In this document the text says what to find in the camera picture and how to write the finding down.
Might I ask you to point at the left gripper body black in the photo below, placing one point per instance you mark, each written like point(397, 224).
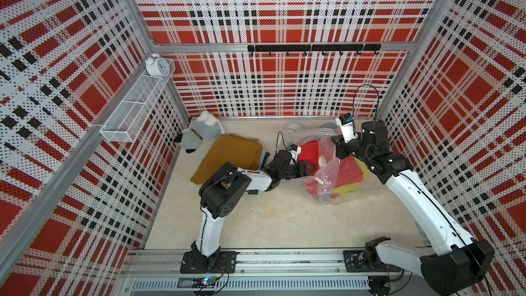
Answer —
point(292, 171)

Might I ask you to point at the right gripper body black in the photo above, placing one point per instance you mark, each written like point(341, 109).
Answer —
point(354, 148)

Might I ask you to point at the red garment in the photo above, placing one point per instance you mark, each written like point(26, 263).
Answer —
point(310, 152)

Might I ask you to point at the clear plastic vacuum bag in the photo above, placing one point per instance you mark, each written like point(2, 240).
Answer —
point(320, 186)

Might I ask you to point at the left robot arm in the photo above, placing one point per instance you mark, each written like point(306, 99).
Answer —
point(222, 192)

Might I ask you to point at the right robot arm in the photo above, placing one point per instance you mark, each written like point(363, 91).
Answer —
point(456, 259)

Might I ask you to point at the white vacuum bag valve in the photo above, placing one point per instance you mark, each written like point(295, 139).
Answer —
point(322, 162)

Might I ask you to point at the yellow folded garment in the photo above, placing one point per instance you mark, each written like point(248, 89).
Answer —
point(352, 173)

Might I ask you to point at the white alarm clock on table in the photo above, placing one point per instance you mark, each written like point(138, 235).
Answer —
point(294, 127)

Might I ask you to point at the grey white plush toy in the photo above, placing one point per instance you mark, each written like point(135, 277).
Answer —
point(205, 127)

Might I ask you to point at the white alarm clock on shelf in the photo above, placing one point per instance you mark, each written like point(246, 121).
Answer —
point(156, 65)

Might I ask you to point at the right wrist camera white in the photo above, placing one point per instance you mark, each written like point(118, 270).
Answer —
point(347, 126)

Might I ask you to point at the black wall hook rail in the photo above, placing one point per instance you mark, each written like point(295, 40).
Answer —
point(358, 48)

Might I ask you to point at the white wire mesh shelf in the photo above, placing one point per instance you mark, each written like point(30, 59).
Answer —
point(128, 119)

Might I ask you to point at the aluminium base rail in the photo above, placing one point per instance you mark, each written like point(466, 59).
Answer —
point(317, 271)

